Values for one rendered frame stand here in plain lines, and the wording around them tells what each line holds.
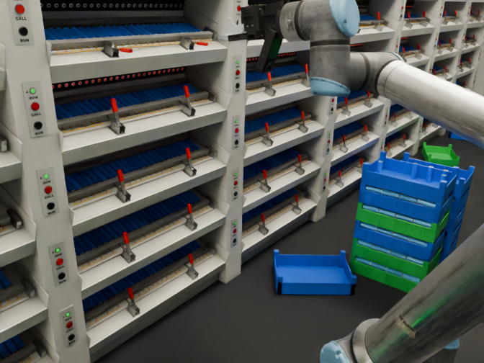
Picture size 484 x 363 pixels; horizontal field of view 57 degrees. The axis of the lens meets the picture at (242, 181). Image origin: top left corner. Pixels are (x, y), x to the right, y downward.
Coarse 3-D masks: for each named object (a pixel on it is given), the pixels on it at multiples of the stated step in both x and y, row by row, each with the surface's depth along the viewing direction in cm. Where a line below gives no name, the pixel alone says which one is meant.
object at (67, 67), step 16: (48, 16) 112; (64, 16) 115; (80, 16) 119; (96, 16) 122; (112, 16) 126; (128, 16) 130; (144, 16) 135; (192, 16) 148; (48, 48) 97; (128, 48) 119; (144, 48) 122; (160, 48) 125; (176, 48) 129; (208, 48) 137; (224, 48) 141; (64, 64) 101; (80, 64) 104; (96, 64) 108; (112, 64) 111; (128, 64) 115; (144, 64) 119; (160, 64) 124; (176, 64) 129; (192, 64) 134; (64, 80) 104
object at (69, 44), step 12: (120, 36) 117; (132, 36) 120; (144, 36) 122; (156, 36) 125; (168, 36) 128; (180, 36) 131; (192, 36) 135; (204, 36) 139; (60, 48) 105; (72, 48) 106
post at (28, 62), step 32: (0, 0) 88; (32, 0) 92; (0, 32) 89; (32, 32) 94; (32, 64) 96; (0, 96) 97; (32, 160) 101; (32, 192) 103; (64, 192) 110; (64, 224) 112; (32, 256) 111; (64, 288) 117; (64, 352) 122
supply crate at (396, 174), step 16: (384, 160) 183; (368, 176) 169; (384, 176) 166; (400, 176) 178; (416, 176) 178; (432, 176) 174; (448, 176) 171; (400, 192) 164; (416, 192) 160; (432, 192) 157; (448, 192) 161
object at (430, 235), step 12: (360, 204) 175; (360, 216) 176; (372, 216) 173; (384, 216) 170; (444, 216) 175; (396, 228) 169; (408, 228) 166; (420, 228) 163; (432, 228) 160; (432, 240) 162
